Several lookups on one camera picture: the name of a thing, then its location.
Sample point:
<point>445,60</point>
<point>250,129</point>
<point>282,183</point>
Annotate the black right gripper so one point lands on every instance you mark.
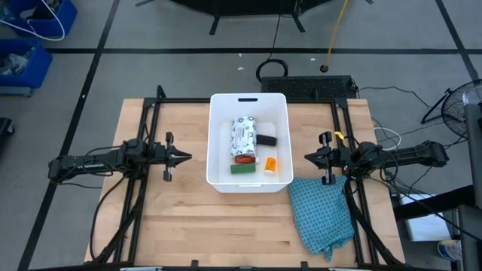
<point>339,158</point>

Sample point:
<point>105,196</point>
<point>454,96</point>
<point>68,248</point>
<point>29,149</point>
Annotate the black perforated box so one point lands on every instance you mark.
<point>309,87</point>

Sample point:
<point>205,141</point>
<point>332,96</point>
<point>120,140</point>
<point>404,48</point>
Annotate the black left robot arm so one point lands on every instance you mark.
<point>98,162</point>

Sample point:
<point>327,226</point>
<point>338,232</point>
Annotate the red liquid bottle white cap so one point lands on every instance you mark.
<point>244,160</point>

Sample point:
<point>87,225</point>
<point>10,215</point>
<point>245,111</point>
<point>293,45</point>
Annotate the orange pill bottle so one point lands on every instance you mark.
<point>270,165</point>

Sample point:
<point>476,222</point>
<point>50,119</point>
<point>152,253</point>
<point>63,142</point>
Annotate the blue storage bin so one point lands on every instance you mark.
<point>34,67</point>
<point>56,19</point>

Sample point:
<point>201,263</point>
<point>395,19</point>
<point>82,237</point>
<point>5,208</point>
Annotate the green rectangular block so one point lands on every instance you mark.
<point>243,169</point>

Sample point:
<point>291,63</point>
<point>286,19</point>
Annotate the black stand legs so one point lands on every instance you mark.
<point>216,20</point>

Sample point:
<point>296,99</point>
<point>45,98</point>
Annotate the small black box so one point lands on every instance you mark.
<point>266,140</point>

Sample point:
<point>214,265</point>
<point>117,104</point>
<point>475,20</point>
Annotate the black metal table frame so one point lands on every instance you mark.
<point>147,120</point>

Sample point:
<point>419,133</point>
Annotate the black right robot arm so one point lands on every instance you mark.
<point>406,154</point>

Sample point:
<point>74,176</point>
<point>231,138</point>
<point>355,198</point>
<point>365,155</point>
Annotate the white printed bandage pack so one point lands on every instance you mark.
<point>243,135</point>

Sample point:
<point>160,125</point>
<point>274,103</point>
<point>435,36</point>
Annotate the grey upright post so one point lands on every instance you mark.
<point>473,158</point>

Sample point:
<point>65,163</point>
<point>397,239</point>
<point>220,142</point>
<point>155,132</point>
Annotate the white perforated plastic basket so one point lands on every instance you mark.
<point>222,177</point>

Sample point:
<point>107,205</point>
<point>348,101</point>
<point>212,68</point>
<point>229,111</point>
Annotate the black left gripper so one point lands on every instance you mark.
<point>165,155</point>

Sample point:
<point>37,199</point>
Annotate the white box on floor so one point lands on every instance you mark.
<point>425,226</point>

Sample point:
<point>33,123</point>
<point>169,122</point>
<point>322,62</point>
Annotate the black standing fan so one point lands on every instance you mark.
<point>457,109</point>

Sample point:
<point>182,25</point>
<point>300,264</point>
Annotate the teal patterned cloth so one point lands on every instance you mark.
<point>320,214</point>

